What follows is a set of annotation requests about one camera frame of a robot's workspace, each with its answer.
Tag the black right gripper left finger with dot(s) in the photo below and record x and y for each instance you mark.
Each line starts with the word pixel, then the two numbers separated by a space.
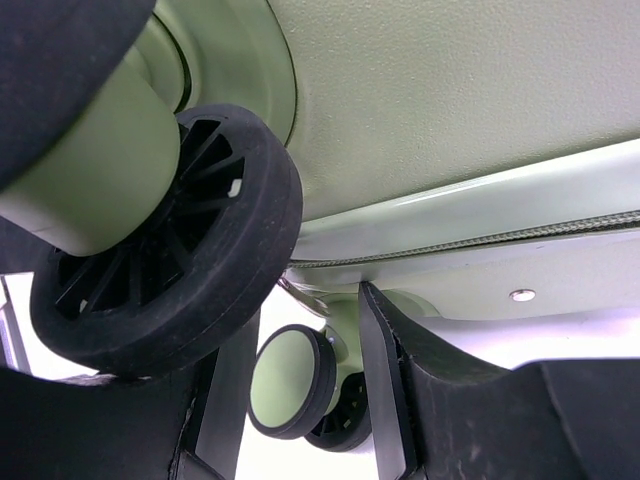
pixel 186 425

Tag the green hard-shell suitcase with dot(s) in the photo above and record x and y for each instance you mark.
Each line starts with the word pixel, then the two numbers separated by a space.
pixel 164 163

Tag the suitcase zipper pull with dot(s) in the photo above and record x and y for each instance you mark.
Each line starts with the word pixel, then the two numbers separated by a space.
pixel 310 303

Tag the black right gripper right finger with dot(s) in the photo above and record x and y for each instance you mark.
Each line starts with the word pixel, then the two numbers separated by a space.
pixel 438 412

